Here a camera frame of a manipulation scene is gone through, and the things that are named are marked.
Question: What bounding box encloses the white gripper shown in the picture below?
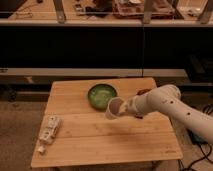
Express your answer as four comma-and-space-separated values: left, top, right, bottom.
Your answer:
119, 95, 150, 118

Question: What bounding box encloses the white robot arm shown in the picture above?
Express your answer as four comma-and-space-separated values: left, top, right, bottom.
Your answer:
119, 84, 213, 144

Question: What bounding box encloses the green ceramic bowl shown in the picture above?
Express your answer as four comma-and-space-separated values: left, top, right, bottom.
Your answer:
87, 84, 117, 110

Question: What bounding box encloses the brown oval snack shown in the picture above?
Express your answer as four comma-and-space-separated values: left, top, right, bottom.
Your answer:
137, 89, 151, 95

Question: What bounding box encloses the wooden table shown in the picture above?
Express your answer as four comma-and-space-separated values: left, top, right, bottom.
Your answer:
31, 80, 182, 168

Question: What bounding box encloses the black power adapter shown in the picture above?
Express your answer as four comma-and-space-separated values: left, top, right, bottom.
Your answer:
188, 130, 206, 144

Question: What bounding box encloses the white snack package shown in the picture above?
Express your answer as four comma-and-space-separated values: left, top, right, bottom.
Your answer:
39, 116, 62, 144

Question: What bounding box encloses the small white cube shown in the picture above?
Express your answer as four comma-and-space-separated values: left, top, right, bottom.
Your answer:
37, 146, 45, 154

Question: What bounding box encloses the long metal shelf rack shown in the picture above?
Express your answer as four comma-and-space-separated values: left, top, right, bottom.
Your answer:
0, 0, 213, 77

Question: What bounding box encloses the black cable on floor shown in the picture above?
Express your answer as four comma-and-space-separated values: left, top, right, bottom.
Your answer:
177, 103, 213, 171

